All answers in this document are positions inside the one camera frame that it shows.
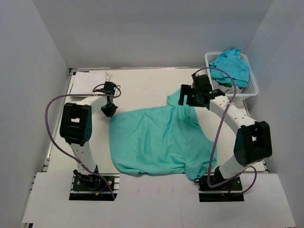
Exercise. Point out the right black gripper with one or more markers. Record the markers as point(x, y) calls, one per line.
point(188, 98)

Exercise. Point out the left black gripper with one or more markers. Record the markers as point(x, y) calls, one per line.
point(109, 109)

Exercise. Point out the green t shirt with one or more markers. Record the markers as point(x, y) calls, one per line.
point(160, 140)

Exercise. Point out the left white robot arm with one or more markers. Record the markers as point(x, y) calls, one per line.
point(77, 124)

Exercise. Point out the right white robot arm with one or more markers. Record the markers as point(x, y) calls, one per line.
point(253, 139)

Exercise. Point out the folded white t shirt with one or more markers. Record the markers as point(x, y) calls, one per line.
point(85, 82)

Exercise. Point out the grey shirt in basket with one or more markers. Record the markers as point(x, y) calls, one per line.
point(228, 89)

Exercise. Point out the blue t shirt in basket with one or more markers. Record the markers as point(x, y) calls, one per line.
point(230, 61)

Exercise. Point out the white plastic basket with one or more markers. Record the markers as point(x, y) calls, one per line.
point(224, 78)

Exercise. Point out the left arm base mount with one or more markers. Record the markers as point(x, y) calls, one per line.
point(93, 188)

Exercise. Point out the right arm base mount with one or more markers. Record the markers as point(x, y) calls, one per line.
point(229, 192)

